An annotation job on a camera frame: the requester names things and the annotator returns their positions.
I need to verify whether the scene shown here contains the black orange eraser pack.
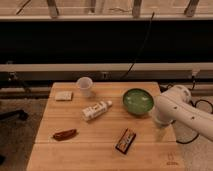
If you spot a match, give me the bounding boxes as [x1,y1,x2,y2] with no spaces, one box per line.
[115,128,136,154]

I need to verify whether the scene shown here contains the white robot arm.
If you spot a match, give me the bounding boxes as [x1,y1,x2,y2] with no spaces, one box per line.
[152,85,213,141]

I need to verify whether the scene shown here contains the clear plastic cup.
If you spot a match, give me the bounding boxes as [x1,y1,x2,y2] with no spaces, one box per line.
[76,77,93,98]

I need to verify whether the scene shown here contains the white tube bottle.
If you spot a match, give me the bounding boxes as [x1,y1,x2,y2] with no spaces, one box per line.
[82,101,112,121]

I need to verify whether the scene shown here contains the green bowl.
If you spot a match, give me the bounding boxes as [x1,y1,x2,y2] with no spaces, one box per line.
[122,88,154,116]

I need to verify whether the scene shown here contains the white sponge block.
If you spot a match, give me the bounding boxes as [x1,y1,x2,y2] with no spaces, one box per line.
[55,91,72,101]

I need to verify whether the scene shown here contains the brown chocolate bar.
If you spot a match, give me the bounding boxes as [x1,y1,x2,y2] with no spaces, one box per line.
[53,129,77,141]

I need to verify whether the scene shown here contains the black chair base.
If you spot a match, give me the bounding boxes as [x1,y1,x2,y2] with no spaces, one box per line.
[0,110,28,121]

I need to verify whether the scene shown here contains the black hanging cable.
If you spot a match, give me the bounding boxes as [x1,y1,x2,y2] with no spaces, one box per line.
[119,11,156,81]

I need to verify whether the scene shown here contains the black floor cables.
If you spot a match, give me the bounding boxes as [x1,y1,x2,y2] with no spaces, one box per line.
[159,74,213,145]

